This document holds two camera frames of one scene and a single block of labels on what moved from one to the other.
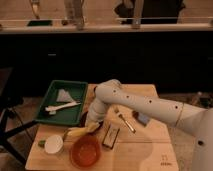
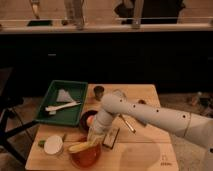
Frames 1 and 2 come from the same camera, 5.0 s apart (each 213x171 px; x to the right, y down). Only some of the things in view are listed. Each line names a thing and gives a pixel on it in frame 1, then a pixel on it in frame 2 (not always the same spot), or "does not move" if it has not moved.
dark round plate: x=83 y=119 does not move
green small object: x=41 y=143 does not move
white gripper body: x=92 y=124 -> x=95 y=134
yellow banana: x=76 y=131 -> x=79 y=147
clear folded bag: x=64 y=96 does not move
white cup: x=53 y=144 does not move
